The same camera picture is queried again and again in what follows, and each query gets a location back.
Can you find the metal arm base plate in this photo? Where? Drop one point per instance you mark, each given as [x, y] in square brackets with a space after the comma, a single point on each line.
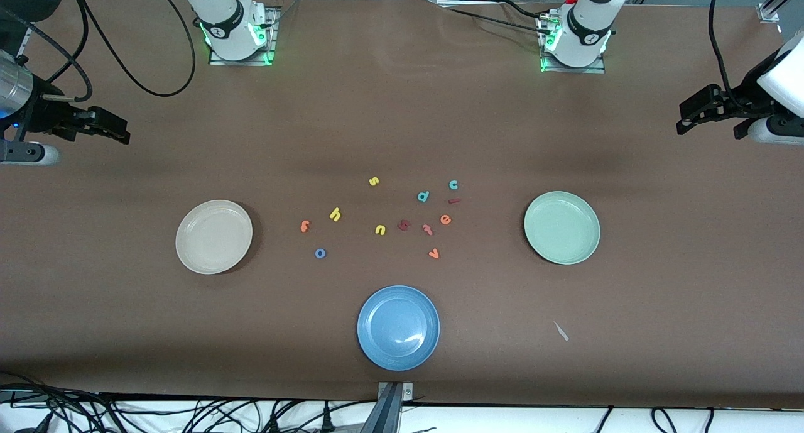
[217, 59]
[597, 67]

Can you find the salmon foam letter f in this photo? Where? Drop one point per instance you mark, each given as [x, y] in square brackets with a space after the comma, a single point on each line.
[428, 229]

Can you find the dark red foam letter t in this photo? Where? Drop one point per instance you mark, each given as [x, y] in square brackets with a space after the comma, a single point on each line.
[404, 225]

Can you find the blue round plate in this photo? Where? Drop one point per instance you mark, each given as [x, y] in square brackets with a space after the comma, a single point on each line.
[398, 327]

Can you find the grey metal camera mount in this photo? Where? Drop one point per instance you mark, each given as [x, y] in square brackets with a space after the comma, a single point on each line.
[389, 414]

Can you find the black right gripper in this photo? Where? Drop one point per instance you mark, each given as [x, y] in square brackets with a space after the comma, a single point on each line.
[41, 114]

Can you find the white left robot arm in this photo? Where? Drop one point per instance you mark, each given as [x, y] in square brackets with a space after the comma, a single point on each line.
[587, 31]

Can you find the small white tape scrap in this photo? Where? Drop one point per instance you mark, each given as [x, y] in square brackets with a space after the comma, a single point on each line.
[561, 331]

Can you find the brown table mat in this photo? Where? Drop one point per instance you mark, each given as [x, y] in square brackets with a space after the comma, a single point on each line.
[402, 106]

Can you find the aluminium frame profile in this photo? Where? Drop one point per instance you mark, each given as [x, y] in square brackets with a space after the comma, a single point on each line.
[769, 10]

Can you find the green round plate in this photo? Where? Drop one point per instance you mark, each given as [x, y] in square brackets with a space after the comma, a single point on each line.
[562, 227]

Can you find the beige round plate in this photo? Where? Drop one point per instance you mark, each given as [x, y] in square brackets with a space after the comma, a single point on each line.
[213, 236]

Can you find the teal foam letter d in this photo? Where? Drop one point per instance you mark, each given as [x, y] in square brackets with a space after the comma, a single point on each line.
[427, 195]

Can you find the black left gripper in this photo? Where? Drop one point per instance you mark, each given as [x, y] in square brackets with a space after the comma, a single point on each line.
[745, 101]

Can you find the yellow foam letter h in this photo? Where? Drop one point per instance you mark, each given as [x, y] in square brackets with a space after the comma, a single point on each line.
[335, 214]

